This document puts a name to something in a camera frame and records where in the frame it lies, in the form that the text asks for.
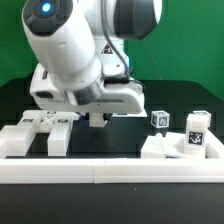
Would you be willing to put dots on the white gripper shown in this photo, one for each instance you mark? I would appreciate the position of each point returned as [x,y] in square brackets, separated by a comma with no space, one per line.
[95,98]

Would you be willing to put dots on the white chair seat part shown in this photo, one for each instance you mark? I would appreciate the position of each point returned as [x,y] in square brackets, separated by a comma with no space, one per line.
[163,146]

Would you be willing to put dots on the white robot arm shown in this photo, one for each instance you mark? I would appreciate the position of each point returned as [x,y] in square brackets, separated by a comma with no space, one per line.
[82,66]

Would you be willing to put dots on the white marker sheet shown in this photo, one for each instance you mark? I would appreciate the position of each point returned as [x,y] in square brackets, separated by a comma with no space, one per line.
[141,114]

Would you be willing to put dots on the white U-shaped fence frame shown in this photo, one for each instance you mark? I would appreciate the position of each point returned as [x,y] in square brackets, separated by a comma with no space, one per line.
[169,167]

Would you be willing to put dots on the white chair back frame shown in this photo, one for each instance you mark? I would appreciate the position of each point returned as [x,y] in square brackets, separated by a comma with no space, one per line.
[58,126]

